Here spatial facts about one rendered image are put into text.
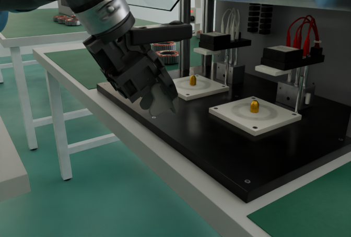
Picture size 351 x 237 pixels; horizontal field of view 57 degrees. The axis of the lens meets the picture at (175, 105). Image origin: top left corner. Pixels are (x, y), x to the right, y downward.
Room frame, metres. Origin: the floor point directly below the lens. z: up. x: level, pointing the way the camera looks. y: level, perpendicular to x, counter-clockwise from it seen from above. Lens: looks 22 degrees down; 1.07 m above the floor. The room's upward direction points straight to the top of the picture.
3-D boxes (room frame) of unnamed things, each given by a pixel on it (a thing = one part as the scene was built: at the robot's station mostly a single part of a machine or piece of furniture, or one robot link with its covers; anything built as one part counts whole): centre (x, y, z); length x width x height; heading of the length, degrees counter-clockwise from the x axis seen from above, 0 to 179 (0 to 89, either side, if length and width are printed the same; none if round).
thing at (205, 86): (0.89, -0.05, 0.78); 0.15 x 0.15 x 0.01; 33
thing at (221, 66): (0.97, -0.17, 0.80); 0.07 x 0.05 x 0.06; 33
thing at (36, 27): (2.88, 1.02, 0.38); 1.85 x 1.10 x 0.75; 33
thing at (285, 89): (0.77, -0.30, 0.80); 0.07 x 0.05 x 0.06; 33
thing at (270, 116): (0.69, -0.18, 0.78); 0.15 x 0.15 x 0.01; 33
